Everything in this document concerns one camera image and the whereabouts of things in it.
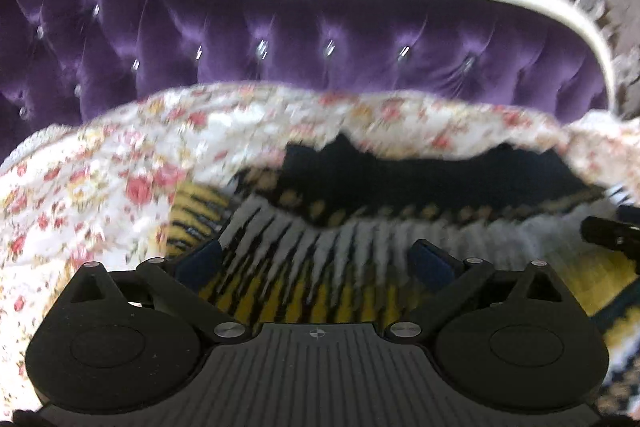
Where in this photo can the purple tufted headboard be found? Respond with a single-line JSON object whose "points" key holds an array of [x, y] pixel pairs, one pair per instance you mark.
{"points": [[250, 27]]}

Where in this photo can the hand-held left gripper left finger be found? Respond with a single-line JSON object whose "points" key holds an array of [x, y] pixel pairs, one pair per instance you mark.
{"points": [[202, 264]]}

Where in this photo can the floral printed blanket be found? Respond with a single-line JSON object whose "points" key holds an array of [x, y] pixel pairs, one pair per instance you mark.
{"points": [[100, 167]]}

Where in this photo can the yellow navy patterned knit sweater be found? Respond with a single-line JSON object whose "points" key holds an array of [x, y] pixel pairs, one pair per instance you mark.
{"points": [[400, 207]]}

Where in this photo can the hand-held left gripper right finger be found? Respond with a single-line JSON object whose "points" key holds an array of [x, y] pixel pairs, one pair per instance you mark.
{"points": [[430, 263]]}

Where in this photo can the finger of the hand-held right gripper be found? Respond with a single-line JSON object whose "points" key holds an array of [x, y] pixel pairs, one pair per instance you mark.
{"points": [[612, 234]]}

